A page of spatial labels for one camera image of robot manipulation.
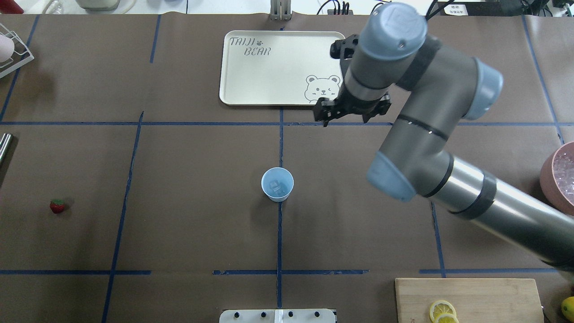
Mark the white wire cup rack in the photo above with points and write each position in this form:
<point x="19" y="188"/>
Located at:
<point x="21" y="55"/>

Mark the wooden cutting board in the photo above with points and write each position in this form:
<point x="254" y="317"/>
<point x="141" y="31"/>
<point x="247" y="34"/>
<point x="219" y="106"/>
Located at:
<point x="479" y="300"/>

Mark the striped metal muddler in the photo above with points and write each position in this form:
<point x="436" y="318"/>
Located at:
<point x="5" y="142"/>

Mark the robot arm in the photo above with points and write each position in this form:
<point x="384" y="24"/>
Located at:
<point x="445" y="86"/>

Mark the red cylinder container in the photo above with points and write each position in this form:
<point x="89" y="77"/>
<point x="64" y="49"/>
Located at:
<point x="10" y="7"/>

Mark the cream bear serving tray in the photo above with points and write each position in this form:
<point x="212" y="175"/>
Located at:
<point x="279" y="68"/>

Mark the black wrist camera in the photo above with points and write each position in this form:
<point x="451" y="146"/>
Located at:
<point x="343" y="49"/>

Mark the red strawberry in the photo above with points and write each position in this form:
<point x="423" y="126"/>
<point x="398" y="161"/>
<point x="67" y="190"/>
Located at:
<point x="57" y="206"/>

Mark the pink bowl with ice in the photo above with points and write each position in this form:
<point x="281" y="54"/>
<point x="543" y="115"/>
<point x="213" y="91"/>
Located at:
<point x="556" y="178"/>

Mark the whole yellow lemon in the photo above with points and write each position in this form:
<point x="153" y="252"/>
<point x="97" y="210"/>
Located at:
<point x="567" y="309"/>

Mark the lemon slice on board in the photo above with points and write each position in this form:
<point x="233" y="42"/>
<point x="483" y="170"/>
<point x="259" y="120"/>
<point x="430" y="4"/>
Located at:
<point x="439" y="307"/>

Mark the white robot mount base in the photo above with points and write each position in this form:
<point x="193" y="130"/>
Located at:
<point x="320" y="315"/>

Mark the pink cup on rack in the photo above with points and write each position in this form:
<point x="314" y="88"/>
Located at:
<point x="7" y="47"/>

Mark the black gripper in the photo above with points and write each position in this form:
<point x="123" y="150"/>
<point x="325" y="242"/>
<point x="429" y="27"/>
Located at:
<point x="350" y="106"/>

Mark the aluminium frame post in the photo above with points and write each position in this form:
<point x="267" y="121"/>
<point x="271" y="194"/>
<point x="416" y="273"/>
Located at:
<point x="280" y="10"/>

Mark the light blue plastic cup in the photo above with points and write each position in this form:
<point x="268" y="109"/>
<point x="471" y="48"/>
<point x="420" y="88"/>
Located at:
<point x="283" y="176"/>

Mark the black box with label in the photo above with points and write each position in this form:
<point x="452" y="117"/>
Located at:
<point x="492" y="8"/>

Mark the clear ice cube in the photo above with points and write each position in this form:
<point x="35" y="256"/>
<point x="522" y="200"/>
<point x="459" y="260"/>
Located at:
<point x="275" y="186"/>

